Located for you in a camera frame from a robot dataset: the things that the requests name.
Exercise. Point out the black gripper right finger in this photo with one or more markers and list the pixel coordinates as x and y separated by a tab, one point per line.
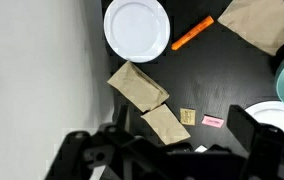
268	150

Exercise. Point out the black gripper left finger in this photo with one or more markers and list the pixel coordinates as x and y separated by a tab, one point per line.
115	150

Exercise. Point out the orange marker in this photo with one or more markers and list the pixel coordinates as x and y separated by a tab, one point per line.
192	33

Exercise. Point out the white round plate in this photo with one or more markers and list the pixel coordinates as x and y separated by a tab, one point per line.
275	115
137	30

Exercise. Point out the small white card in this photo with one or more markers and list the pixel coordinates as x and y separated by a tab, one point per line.
212	121

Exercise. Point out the white sweetener packet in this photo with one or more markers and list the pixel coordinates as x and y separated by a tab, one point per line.
200	148

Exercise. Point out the yellow sweetener packet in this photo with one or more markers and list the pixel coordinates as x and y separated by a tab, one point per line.
187	116

